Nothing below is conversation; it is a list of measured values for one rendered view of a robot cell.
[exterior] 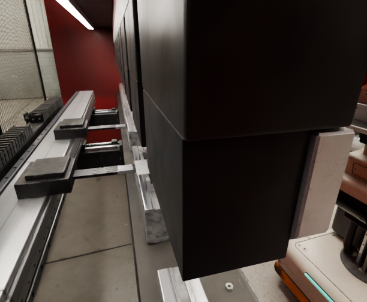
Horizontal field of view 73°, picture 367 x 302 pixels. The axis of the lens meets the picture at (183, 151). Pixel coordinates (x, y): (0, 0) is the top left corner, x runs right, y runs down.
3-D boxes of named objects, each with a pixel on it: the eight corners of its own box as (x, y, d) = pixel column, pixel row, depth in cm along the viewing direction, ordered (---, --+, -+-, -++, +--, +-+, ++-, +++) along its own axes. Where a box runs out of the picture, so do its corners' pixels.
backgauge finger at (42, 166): (138, 184, 60) (136, 165, 58) (17, 200, 54) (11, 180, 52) (134, 163, 71) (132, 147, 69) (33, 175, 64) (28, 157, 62)
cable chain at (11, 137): (-10, 181, 58) (-16, 166, 56) (-40, 185, 57) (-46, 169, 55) (33, 133, 91) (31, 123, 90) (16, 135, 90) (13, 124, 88)
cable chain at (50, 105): (44, 122, 105) (42, 113, 104) (29, 123, 104) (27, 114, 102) (62, 102, 144) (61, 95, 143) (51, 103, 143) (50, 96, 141)
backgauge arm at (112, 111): (120, 126, 190) (118, 108, 185) (27, 132, 175) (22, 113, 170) (119, 123, 197) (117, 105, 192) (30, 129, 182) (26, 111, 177)
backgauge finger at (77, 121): (128, 134, 95) (127, 121, 93) (54, 140, 89) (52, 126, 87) (126, 125, 106) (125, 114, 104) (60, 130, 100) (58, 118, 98)
